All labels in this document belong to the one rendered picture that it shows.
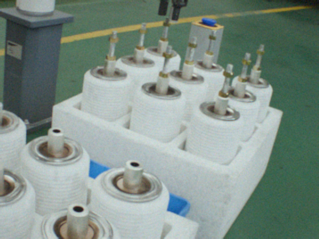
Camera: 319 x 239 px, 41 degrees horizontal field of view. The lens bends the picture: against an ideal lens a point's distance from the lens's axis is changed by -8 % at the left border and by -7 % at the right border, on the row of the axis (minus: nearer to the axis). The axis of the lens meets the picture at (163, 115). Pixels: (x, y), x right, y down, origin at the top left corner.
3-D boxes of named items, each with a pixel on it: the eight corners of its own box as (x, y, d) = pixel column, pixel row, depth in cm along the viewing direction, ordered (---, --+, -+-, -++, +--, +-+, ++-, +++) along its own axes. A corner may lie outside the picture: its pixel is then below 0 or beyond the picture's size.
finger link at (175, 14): (174, -1, 100) (170, 19, 102) (179, 1, 98) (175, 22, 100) (180, -1, 101) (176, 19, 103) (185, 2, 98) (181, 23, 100)
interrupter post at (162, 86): (166, 91, 86) (169, 74, 84) (168, 96, 84) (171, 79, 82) (153, 90, 85) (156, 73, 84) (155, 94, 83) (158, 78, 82)
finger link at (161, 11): (168, 1, 107) (166, 16, 108) (167, 1, 107) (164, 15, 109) (160, 0, 106) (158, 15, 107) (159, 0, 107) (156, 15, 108)
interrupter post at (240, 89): (241, 94, 92) (244, 79, 90) (245, 99, 90) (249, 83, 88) (230, 93, 91) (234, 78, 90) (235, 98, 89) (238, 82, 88)
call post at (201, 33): (170, 128, 130) (191, 23, 117) (180, 120, 136) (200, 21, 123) (193, 136, 127) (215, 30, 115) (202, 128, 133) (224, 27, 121)
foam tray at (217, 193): (48, 180, 95) (52, 105, 87) (134, 125, 128) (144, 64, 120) (211, 255, 81) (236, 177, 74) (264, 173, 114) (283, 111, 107)
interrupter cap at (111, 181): (88, 188, 52) (89, 183, 52) (119, 164, 59) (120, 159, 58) (144, 213, 50) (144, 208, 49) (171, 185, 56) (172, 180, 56)
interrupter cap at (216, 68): (209, 61, 109) (210, 59, 109) (228, 73, 104) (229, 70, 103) (184, 62, 105) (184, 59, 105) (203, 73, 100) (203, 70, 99)
